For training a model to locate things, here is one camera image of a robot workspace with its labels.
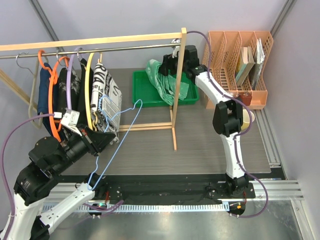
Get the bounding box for green white trousers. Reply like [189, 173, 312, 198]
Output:
[145, 59, 176, 106]

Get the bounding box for yellow mug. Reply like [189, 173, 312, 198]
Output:
[241, 109, 255, 131]

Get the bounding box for green plastic tray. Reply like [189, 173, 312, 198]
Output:
[132, 70, 200, 108]

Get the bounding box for dark red jar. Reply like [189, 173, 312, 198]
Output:
[238, 91, 252, 106]

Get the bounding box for yellow plastic hanger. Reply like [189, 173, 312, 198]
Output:
[84, 52, 97, 131]

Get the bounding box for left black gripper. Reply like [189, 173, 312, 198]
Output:
[53, 122, 117, 174]

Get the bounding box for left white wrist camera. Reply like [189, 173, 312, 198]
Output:
[53, 109, 81, 135]

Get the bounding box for navy blue trousers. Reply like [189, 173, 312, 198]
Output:
[37, 63, 60, 137]

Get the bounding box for light blue wire hanger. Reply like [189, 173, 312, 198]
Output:
[86, 94, 143, 191]

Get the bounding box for orange plastic file organizer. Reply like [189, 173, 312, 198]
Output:
[201, 31, 274, 110]

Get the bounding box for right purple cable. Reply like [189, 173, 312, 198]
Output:
[186, 30, 270, 220]

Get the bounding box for wooden clothes rack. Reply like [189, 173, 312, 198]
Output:
[0, 27, 188, 158]

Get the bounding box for black white patterned trousers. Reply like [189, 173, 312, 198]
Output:
[57, 67, 81, 114]

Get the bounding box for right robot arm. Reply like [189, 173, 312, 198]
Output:
[182, 45, 249, 198]

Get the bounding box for orange plastic hanger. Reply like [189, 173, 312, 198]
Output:
[37, 49, 70, 143]

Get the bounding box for books in organizer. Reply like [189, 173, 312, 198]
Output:
[234, 38, 266, 90]

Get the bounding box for newspaper print trousers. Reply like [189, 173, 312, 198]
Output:
[90, 62, 122, 145]

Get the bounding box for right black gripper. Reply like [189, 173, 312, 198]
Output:
[157, 51, 188, 77]

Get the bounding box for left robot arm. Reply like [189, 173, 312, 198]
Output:
[0, 125, 116, 240]

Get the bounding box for purple plastic hanger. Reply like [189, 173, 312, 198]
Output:
[66, 47, 83, 110]

